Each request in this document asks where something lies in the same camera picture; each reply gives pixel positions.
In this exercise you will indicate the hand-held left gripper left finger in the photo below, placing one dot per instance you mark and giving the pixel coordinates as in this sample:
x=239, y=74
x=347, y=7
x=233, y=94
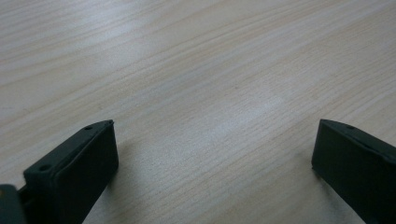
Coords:
x=74, y=174

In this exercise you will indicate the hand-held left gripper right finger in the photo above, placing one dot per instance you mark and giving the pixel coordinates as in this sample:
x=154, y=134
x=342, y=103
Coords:
x=358, y=168

